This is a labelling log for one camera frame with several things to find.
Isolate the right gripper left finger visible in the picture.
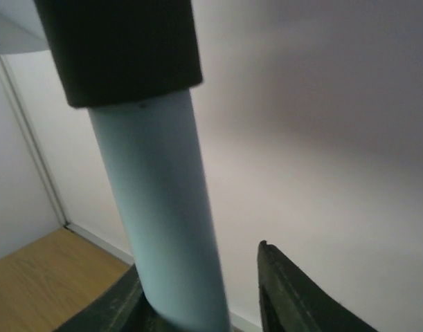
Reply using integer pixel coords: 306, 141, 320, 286
53, 264, 170, 332

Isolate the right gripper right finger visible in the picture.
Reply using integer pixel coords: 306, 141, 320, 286
258, 241, 375, 332

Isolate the light blue music stand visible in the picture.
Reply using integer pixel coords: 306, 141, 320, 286
0, 1, 232, 331

